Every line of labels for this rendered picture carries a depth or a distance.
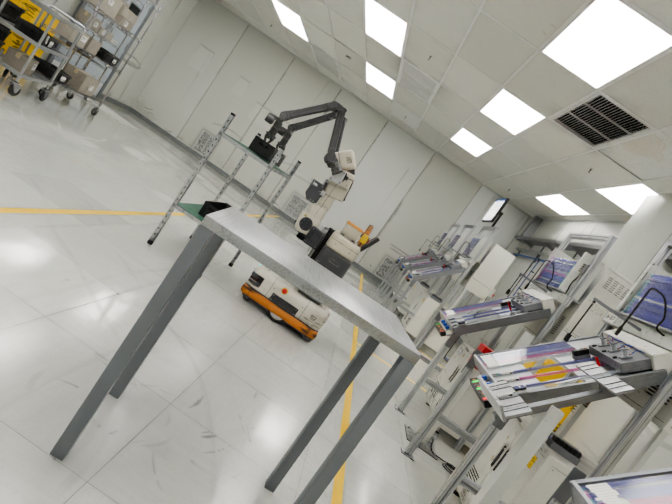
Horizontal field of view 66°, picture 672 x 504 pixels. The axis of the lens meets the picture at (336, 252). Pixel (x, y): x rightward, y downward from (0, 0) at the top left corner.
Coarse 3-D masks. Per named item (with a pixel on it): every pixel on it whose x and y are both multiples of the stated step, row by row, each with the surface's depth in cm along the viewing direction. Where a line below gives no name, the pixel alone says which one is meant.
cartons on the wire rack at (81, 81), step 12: (96, 0) 626; (108, 0) 639; (120, 0) 657; (108, 12) 651; (120, 12) 681; (132, 12) 698; (60, 24) 624; (120, 24) 688; (132, 24) 714; (72, 36) 626; (84, 36) 642; (84, 48) 660; (96, 48) 676; (72, 72) 688; (84, 72) 705; (72, 84) 690; (84, 84) 695; (96, 84) 723
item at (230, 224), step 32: (224, 224) 138; (256, 224) 175; (192, 256) 137; (256, 256) 137; (288, 256) 156; (160, 288) 138; (320, 288) 141; (352, 288) 180; (160, 320) 180; (352, 320) 141; (384, 320) 160; (128, 352) 140; (416, 352) 144; (96, 384) 140; (128, 384) 186; (384, 384) 144; (320, 416) 187; (64, 448) 142; (352, 448) 146; (320, 480) 147
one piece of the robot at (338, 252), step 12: (372, 228) 394; (324, 240) 403; (336, 240) 381; (348, 240) 384; (360, 240) 386; (312, 252) 405; (324, 252) 382; (336, 252) 384; (348, 252) 381; (324, 264) 383; (336, 264) 383; (348, 264) 382; (312, 300) 388
